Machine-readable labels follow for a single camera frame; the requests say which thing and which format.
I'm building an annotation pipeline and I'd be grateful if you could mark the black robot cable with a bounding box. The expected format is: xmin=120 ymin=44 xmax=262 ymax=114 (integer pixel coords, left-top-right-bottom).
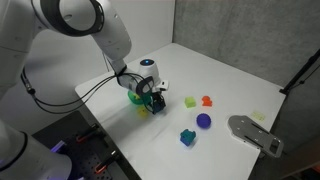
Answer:
xmin=20 ymin=66 xmax=148 ymax=115

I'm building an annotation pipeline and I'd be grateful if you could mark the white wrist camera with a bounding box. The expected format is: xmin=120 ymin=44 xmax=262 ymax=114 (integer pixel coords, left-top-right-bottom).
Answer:
xmin=155 ymin=79 xmax=170 ymax=92

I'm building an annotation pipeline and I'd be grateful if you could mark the orange toy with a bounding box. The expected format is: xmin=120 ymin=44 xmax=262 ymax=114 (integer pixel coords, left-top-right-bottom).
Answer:
xmin=201 ymin=95 xmax=213 ymax=108

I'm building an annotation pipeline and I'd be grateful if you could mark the teal blue toy block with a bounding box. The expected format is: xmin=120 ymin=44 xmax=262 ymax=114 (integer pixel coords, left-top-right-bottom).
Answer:
xmin=179 ymin=128 xmax=197 ymax=147

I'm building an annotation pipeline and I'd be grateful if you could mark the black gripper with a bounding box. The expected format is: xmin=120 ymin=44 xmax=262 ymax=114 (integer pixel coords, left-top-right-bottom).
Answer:
xmin=148 ymin=87 xmax=167 ymax=115

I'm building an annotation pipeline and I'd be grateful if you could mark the yellow bear toy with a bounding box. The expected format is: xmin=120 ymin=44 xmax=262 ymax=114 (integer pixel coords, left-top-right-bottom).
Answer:
xmin=137 ymin=106 xmax=149 ymax=119

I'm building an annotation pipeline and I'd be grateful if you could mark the orange handled clamp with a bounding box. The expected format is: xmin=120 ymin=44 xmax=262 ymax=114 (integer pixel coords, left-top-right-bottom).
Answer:
xmin=75 ymin=123 xmax=100 ymax=144
xmin=94 ymin=150 xmax=120 ymax=174

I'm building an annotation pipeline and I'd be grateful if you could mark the grey metal plate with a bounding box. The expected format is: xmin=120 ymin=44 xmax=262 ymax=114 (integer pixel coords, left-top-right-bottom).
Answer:
xmin=227 ymin=114 xmax=285 ymax=159

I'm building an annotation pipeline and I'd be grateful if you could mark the green translucent bowl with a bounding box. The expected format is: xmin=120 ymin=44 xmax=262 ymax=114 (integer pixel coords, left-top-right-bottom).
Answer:
xmin=127 ymin=90 xmax=153 ymax=107

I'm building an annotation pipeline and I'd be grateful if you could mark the purple bumpy ball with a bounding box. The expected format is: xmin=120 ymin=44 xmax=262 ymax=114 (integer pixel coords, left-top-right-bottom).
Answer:
xmin=196 ymin=113 xmax=212 ymax=130

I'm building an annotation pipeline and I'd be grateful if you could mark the dark blue block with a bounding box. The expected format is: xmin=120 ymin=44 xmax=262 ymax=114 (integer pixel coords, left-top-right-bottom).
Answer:
xmin=154 ymin=99 xmax=167 ymax=113

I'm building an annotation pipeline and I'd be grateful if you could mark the black camera pole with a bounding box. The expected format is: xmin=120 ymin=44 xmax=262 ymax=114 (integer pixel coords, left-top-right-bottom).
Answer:
xmin=279 ymin=48 xmax=320 ymax=95

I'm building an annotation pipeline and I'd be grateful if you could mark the black perforated breadboard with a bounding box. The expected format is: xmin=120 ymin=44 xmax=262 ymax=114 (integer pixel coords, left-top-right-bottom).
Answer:
xmin=31 ymin=110 xmax=143 ymax=180

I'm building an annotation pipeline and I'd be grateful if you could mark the pale yellow sticker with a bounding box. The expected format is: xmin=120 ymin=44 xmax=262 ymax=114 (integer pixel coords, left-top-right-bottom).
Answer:
xmin=250 ymin=110 xmax=267 ymax=122

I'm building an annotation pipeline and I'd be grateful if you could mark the lime green block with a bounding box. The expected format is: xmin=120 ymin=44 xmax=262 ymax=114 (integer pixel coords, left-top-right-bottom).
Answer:
xmin=184 ymin=96 xmax=197 ymax=109

